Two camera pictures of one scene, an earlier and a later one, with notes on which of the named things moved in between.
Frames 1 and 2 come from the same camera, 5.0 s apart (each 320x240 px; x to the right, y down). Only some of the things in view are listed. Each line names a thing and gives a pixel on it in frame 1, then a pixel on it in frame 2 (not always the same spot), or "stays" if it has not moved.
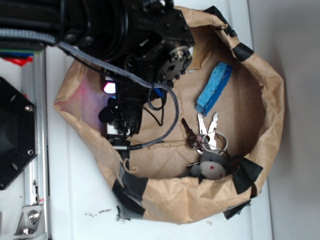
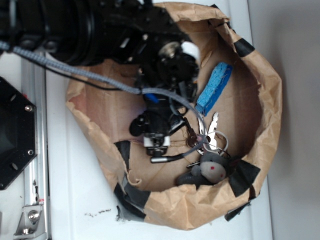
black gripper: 123,113 -> 172,64
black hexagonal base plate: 18,134 stays
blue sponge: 214,87 stays
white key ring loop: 214,152 stays
